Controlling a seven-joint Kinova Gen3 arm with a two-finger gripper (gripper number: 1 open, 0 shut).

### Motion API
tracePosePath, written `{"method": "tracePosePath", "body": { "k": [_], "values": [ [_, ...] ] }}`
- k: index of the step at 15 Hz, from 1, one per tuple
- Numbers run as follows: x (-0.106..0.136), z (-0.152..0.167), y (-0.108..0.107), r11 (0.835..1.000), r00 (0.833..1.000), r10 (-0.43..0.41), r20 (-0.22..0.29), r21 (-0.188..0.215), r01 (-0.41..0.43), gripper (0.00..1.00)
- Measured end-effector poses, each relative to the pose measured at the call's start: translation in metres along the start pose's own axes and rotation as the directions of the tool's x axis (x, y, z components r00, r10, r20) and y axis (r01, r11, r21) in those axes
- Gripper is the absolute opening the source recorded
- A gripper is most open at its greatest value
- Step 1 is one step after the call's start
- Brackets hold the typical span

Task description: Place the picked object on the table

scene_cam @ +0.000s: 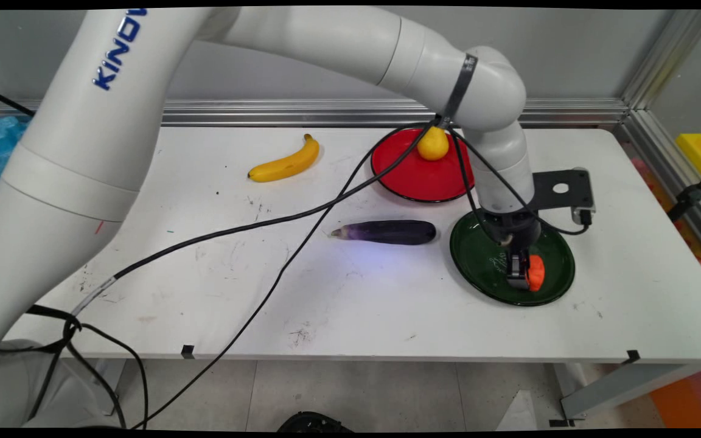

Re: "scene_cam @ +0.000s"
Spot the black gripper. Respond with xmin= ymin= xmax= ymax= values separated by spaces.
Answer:
xmin=483 ymin=210 xmax=543 ymax=290

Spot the orange toy fruit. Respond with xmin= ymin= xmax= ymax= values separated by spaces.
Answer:
xmin=526 ymin=255 xmax=546 ymax=292

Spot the dark green round plate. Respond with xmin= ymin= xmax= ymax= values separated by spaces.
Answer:
xmin=450 ymin=210 xmax=576 ymax=307

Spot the purple eggplant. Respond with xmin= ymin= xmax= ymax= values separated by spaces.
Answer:
xmin=331 ymin=220 xmax=437 ymax=246

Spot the red round plate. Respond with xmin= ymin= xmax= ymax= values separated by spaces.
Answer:
xmin=371 ymin=128 xmax=476 ymax=203

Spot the yellow pear toy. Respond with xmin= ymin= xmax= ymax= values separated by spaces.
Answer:
xmin=417 ymin=126 xmax=450 ymax=162

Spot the grey table support beam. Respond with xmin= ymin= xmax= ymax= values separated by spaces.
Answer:
xmin=560 ymin=364 xmax=695 ymax=422

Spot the pink foam mat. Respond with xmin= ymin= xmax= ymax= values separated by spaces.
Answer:
xmin=630 ymin=157 xmax=701 ymax=282

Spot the orange box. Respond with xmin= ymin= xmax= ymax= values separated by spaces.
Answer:
xmin=649 ymin=365 xmax=701 ymax=428

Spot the yellow banana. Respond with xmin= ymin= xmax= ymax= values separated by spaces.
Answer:
xmin=248 ymin=134 xmax=321 ymax=183

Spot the black round floor object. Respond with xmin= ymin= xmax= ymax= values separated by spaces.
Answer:
xmin=277 ymin=411 xmax=354 ymax=434

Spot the black camera cable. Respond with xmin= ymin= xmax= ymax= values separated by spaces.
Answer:
xmin=448 ymin=128 xmax=590 ymax=237

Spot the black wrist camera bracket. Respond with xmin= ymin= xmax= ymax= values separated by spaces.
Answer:
xmin=532 ymin=169 xmax=595 ymax=214

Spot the aluminium side frame rail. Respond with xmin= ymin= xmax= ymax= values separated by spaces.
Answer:
xmin=615 ymin=109 xmax=701 ymax=268

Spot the black strap on arm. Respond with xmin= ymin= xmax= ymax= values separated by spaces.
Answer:
xmin=444 ymin=54 xmax=479 ymax=125

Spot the long black cable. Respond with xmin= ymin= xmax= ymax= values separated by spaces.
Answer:
xmin=130 ymin=122 xmax=436 ymax=429

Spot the aluminium frame post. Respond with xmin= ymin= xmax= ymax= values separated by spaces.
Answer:
xmin=621 ymin=9 xmax=701 ymax=111

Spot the black cable with grey sleeve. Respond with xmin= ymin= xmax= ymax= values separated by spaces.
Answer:
xmin=71 ymin=119 xmax=439 ymax=318

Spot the black base cable bundle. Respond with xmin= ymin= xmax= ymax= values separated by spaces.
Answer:
xmin=0 ymin=304 xmax=149 ymax=429

